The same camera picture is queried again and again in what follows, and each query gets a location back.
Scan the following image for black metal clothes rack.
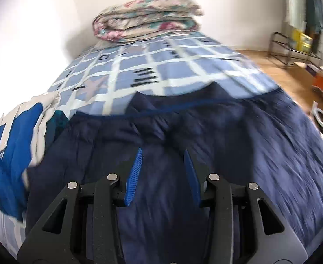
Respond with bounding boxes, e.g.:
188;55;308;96
269;0;323;68

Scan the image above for dark blue book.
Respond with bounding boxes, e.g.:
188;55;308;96
306;64;320;77

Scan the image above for blue and white cloth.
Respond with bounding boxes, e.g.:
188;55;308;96
0;91;70;223

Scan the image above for white ring light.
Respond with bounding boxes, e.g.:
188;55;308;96
310;102;323;133

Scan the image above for folded floral quilt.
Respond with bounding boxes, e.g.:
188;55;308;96
92;0;204;43

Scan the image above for bed with blue checked sheet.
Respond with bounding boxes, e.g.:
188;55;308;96
0;30;280;256

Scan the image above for low wooden platform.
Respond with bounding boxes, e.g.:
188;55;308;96
292;61;316;74

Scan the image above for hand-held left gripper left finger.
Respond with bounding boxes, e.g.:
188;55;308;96
17;148;143;264

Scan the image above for dark green hanging shirt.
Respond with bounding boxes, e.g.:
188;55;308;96
305;0;323;33

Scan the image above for hanging clothes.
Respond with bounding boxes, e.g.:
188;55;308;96
285;0;307;31

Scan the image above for yellow box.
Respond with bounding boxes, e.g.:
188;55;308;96
291;30;314;53

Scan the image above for navy puffer jacket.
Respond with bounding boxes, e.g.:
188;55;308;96
25;81;323;264

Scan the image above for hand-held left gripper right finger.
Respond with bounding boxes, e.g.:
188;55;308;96
183;149;308;264

